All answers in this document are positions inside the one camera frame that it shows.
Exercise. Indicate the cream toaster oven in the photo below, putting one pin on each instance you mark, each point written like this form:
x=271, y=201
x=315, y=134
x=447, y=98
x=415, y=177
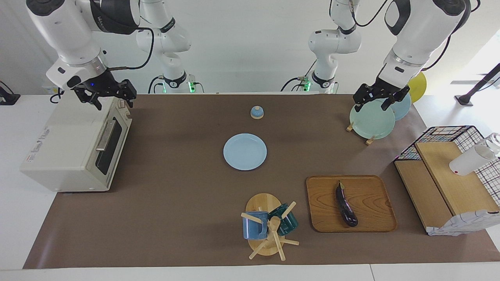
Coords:
x=66, y=148

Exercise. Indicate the small blue bell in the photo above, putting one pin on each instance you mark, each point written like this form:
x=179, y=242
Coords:
x=257, y=113

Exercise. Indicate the light blue round plate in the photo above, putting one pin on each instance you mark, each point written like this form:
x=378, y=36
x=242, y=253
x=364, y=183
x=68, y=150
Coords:
x=245, y=152

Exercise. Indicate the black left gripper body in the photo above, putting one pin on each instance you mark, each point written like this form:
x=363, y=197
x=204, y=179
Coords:
x=381, y=90

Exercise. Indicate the green lit control box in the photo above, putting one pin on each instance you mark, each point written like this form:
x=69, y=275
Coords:
x=305, y=84
x=193, y=86

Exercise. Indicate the wooden serving tray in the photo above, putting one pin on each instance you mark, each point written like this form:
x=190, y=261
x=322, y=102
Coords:
x=371, y=203

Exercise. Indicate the pale blue racked plate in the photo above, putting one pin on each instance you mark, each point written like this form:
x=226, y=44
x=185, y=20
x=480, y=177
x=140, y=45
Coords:
x=402, y=109

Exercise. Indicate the black device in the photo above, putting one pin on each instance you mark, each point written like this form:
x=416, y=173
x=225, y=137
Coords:
x=8, y=97

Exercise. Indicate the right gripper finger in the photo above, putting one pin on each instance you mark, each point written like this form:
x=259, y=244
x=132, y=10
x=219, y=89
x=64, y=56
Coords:
x=97, y=103
x=131, y=101

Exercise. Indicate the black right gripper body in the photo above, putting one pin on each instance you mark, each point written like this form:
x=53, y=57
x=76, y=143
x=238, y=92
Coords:
x=103, y=86

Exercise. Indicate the yellow racked plate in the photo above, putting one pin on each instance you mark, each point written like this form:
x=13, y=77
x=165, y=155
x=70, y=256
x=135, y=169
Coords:
x=418, y=86

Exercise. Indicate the wooden step shelf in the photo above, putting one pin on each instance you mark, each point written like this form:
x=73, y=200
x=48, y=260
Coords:
x=449, y=183

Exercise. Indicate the black stand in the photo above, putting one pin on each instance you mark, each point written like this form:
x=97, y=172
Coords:
x=478, y=86

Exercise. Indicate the white bottle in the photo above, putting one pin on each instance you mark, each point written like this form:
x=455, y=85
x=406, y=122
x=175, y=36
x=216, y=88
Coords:
x=470, y=160

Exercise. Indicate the dark purple eggplant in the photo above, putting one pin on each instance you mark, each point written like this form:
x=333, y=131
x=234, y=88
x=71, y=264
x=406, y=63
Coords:
x=346, y=207

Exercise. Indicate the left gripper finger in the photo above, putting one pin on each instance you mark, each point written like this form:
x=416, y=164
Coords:
x=389, y=103
x=358, y=105

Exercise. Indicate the blue mug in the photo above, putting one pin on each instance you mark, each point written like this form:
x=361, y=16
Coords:
x=252, y=228

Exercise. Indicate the wooden plate rack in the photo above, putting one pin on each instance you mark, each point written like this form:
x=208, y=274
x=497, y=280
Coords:
x=370, y=141

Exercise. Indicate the white marbled cloth liner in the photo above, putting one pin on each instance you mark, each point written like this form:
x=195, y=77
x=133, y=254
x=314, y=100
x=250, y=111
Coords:
x=461, y=224

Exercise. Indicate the dark green mug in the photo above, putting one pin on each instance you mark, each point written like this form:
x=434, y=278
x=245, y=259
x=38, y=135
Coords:
x=289, y=224

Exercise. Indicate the pale green racked plate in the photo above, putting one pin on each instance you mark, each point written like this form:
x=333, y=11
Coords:
x=371, y=121

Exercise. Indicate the wooden mug tree stand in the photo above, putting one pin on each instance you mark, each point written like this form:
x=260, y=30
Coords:
x=263, y=203

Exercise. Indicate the brown table mat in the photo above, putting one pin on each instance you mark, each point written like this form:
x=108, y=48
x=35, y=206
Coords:
x=175, y=195

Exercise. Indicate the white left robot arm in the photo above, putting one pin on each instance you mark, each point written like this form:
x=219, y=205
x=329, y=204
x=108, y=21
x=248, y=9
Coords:
x=422, y=31

